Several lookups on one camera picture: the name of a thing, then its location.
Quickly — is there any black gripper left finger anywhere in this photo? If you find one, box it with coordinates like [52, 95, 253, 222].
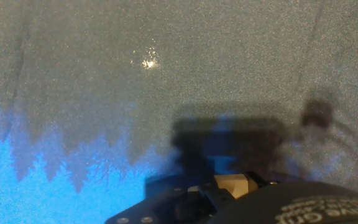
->
[104, 185, 237, 224]

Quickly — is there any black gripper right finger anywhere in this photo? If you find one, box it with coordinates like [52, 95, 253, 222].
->
[246, 170, 280, 189]

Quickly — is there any wooden jenga block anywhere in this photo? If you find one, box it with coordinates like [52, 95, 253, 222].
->
[187, 174, 259, 200]

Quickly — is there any blue landscape print mat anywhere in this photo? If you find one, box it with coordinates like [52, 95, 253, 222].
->
[0, 0, 358, 224]

